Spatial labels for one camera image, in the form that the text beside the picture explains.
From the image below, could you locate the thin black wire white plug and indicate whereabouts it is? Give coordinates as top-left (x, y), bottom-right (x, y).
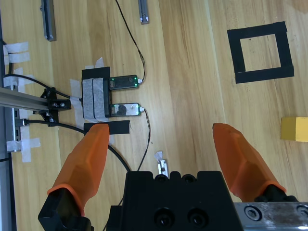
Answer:
top-left (115, 0), bottom-right (148, 85)
top-left (136, 107), bottom-right (152, 172)

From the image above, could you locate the long grey metal bar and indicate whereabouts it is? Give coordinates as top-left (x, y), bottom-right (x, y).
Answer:
top-left (40, 0), bottom-right (57, 42)

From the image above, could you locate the black USB hub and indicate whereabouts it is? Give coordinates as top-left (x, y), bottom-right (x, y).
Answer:
top-left (81, 77), bottom-right (113, 120)

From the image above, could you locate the black tape strip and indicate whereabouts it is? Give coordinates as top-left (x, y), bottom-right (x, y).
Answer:
top-left (81, 66), bottom-right (111, 80)
top-left (83, 120), bottom-right (131, 135)

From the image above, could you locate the black tape square outline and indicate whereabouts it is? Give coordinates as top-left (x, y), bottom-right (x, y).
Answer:
top-left (227, 21), bottom-right (295, 84)

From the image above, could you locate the thick black USB cable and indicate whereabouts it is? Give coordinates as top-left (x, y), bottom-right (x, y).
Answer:
top-left (16, 119), bottom-right (133, 173)

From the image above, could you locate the clear USB dongle green light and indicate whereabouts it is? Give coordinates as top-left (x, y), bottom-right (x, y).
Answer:
top-left (110, 103), bottom-right (141, 118)
top-left (109, 75), bottom-right (140, 90)

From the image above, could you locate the black corner bracket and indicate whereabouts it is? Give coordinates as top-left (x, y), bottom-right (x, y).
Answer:
top-left (39, 87), bottom-right (72, 124)

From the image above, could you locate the silver USB hub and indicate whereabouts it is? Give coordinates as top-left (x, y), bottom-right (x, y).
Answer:
top-left (2, 79), bottom-right (22, 153)

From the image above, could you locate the yellow wooden block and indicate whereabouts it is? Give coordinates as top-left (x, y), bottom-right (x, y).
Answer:
top-left (280, 116), bottom-right (308, 142)

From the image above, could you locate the small silver metal piece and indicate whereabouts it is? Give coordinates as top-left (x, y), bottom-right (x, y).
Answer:
top-left (157, 158), bottom-right (169, 174)

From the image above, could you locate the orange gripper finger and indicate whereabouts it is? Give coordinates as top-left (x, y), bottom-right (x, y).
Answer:
top-left (38, 124), bottom-right (110, 231)
top-left (212, 123), bottom-right (299, 203)

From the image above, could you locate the short grey metal bar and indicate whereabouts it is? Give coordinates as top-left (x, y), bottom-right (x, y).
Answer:
top-left (138, 0), bottom-right (151, 26)

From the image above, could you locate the aluminium extrusion beam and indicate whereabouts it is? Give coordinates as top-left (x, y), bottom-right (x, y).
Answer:
top-left (0, 86), bottom-right (49, 113)

